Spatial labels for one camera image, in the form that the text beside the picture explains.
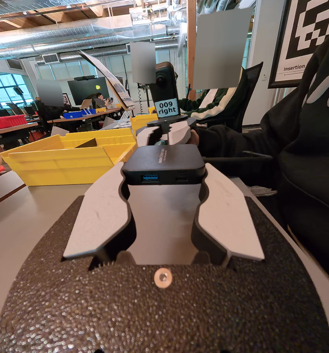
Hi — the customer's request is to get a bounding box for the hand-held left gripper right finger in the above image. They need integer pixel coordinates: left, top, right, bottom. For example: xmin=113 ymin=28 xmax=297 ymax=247
xmin=191 ymin=163 xmax=266 ymax=267

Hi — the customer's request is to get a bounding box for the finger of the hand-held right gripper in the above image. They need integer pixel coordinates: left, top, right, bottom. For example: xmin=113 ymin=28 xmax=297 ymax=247
xmin=135 ymin=125 xmax=165 ymax=148
xmin=167 ymin=120 xmax=193 ymax=146

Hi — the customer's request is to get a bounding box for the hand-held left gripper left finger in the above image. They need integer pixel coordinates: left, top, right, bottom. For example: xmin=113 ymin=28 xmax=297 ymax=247
xmin=62 ymin=161 xmax=138 ymax=263

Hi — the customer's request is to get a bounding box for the black square hub adapter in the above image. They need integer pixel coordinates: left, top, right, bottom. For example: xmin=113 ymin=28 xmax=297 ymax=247
xmin=122 ymin=144 xmax=207 ymax=186

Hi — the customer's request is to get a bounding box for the yellow plastic bin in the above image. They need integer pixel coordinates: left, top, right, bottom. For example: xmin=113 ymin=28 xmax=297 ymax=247
xmin=130 ymin=112 xmax=161 ymax=133
xmin=0 ymin=127 xmax=139 ymax=187

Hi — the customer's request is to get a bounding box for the person's right forearm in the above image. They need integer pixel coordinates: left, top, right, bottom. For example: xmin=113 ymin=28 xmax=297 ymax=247
xmin=195 ymin=124 xmax=284 ymax=188

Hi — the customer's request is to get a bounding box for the grey desk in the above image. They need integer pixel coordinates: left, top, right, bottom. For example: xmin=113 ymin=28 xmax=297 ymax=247
xmin=0 ymin=116 xmax=329 ymax=353

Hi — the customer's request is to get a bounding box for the wooden column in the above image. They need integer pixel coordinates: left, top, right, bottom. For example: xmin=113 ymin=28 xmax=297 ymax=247
xmin=187 ymin=0 xmax=197 ymax=102

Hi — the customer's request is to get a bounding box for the white document stand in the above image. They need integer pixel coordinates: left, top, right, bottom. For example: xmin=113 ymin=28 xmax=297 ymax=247
xmin=76 ymin=50 xmax=136 ymax=111

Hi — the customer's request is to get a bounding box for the blue plastic bin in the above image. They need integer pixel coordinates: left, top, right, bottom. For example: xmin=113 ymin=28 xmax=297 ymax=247
xmin=63 ymin=110 xmax=97 ymax=120

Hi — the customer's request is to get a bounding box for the black television screen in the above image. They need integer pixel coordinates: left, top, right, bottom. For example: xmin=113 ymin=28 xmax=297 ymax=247
xmin=67 ymin=77 xmax=110 ymax=106

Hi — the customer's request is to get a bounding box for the black office chair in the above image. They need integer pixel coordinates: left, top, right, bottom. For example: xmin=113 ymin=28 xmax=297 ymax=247
xmin=231 ymin=62 xmax=264 ymax=133

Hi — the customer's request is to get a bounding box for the person's black hoodie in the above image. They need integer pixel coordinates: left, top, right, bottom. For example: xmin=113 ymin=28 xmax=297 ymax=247
xmin=260 ymin=26 xmax=329 ymax=290

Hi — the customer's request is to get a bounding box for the red plastic bin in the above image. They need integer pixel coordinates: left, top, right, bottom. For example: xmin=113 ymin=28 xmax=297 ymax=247
xmin=0 ymin=114 xmax=27 ymax=129

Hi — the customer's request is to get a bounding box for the black white marker poster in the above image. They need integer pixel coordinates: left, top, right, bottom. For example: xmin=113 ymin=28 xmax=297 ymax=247
xmin=268 ymin=0 xmax=329 ymax=89

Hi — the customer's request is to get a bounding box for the silver ventilation duct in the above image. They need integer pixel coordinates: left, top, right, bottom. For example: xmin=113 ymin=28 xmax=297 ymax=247
xmin=0 ymin=15 xmax=154 ymax=60

